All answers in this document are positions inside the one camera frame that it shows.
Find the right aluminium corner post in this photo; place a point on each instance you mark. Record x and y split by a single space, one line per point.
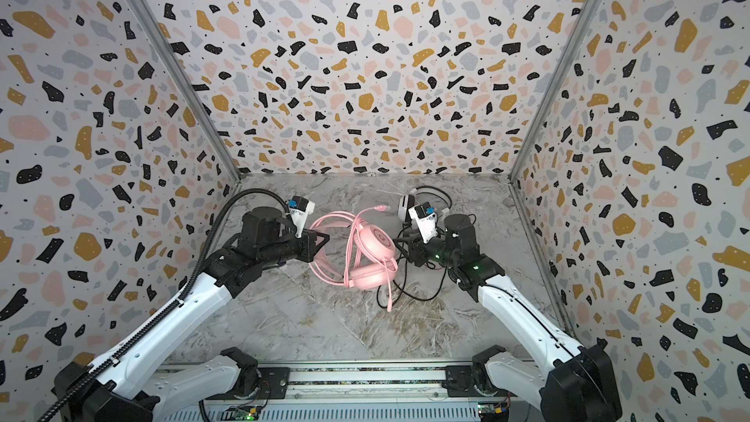
588 11

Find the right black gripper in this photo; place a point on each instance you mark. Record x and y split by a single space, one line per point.
415 249

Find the white black headphones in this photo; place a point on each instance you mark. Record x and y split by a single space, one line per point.
409 200

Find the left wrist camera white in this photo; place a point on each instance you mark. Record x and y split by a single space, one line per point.
300 209

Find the left aluminium corner post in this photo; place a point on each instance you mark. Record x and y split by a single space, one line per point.
163 50

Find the right circuit board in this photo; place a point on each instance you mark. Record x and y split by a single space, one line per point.
495 412

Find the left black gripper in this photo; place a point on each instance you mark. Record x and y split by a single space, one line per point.
310 247

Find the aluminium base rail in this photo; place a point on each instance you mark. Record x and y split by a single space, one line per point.
360 391

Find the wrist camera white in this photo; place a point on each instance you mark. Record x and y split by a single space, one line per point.
300 209
425 218

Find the aluminium corner post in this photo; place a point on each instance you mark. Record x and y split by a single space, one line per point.
588 11
163 50

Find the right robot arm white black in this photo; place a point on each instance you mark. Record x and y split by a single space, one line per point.
565 381

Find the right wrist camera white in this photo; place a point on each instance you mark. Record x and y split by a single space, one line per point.
425 218

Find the pink headphones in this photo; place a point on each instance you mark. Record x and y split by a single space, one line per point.
370 255

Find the left green circuit board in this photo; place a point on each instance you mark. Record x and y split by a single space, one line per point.
247 412

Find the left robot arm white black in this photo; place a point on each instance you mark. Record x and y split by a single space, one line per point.
121 384

